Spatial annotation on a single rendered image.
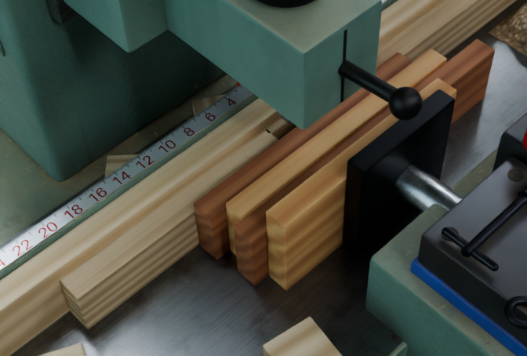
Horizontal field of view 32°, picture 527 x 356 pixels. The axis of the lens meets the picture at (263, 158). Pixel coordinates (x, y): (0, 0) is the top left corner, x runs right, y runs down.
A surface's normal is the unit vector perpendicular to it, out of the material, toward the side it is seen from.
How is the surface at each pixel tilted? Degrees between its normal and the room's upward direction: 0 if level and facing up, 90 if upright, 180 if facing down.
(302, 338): 0
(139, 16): 90
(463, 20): 90
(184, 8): 90
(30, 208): 0
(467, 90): 90
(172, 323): 0
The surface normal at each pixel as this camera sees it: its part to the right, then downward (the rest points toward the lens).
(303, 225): 0.69, 0.54
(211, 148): -0.03, -0.64
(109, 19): -0.73, 0.55
